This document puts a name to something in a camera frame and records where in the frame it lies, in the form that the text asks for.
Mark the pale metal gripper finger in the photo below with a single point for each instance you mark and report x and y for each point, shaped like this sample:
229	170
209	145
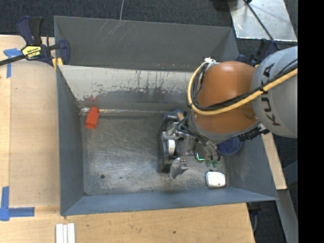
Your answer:
178	170

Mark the white rounded block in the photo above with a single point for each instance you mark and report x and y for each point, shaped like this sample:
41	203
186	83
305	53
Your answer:
215	179

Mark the blue ball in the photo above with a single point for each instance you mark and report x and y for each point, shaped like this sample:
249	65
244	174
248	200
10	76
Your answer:
230	147

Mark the grey metal bin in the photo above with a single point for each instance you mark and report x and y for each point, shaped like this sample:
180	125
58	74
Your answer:
121	145

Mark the orange-red block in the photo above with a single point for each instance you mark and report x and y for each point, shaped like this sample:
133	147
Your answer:
92	118

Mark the pale wood board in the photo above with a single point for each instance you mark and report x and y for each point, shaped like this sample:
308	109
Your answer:
34	135

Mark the black cylinder on white bracket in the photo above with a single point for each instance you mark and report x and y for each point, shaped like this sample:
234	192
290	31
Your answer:
249	135

